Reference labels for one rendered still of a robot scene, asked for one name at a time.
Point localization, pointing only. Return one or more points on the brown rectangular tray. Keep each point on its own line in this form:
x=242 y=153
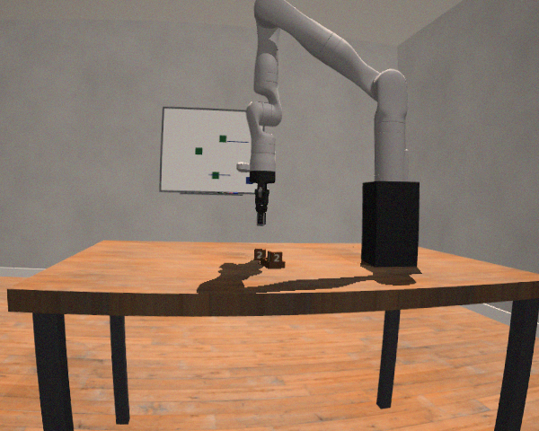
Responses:
x=272 y=264

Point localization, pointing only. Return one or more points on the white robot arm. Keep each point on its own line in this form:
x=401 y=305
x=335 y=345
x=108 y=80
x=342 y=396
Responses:
x=389 y=88

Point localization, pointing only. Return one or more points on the small brown cube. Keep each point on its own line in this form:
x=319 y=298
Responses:
x=259 y=253
x=274 y=256

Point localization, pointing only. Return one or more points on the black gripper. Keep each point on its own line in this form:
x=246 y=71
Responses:
x=262 y=193

